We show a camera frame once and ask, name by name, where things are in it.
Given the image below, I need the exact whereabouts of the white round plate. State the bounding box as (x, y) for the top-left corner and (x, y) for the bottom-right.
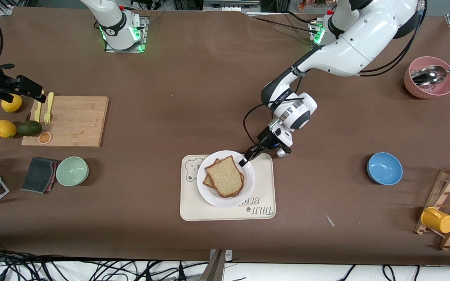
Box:
(196, 150), (256, 208)

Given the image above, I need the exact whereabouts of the yellow toy lemon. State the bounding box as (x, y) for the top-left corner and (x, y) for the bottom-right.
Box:
(1, 94), (23, 113)
(0, 119), (17, 139)

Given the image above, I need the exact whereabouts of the yellow plastic fork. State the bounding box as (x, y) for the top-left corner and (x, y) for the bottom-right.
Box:
(44, 92), (54, 125)

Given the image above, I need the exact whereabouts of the yellow plastic knife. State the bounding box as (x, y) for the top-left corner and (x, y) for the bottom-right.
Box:
(34, 91), (45, 123)

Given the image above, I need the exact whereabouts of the beige bear print tray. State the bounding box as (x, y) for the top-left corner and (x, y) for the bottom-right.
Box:
(180, 153), (277, 221)

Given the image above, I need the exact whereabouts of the green toy avocado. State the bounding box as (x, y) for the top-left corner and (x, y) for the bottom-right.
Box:
(16, 120), (43, 137)

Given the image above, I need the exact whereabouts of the bread slice under egg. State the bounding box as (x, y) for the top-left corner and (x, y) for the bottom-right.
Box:
(203, 158), (245, 198)

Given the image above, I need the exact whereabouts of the bamboo cutting board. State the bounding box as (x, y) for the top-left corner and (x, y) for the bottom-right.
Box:
(21, 96), (109, 148)

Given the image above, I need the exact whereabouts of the dark grey folded cloth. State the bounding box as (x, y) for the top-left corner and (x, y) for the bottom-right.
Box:
(21, 157), (57, 194)

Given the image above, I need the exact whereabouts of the mint green bowl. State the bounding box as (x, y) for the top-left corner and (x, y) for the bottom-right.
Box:
(56, 157), (89, 187)

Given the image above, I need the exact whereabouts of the blue bowl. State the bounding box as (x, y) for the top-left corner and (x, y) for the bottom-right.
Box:
(367, 152), (404, 186)

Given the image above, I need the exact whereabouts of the pink bowl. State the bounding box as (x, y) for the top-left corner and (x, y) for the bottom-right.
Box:
(404, 56), (450, 99)

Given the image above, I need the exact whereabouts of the large metal spoon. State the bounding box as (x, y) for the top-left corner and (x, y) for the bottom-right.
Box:
(411, 64), (450, 86)

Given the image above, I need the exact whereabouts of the yellow mug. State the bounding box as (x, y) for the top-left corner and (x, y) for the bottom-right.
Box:
(421, 207), (450, 234)

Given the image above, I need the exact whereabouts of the wooden mug rack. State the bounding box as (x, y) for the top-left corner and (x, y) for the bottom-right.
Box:
(414, 165), (450, 251)

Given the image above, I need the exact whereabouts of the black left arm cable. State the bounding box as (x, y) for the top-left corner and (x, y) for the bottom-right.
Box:
(243, 0), (428, 151)

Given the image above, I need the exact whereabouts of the grey metal bracket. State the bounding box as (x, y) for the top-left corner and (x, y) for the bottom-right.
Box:
(198, 249), (233, 281)

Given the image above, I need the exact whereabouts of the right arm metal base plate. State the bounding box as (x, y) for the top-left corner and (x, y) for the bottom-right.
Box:
(104, 16), (148, 53)

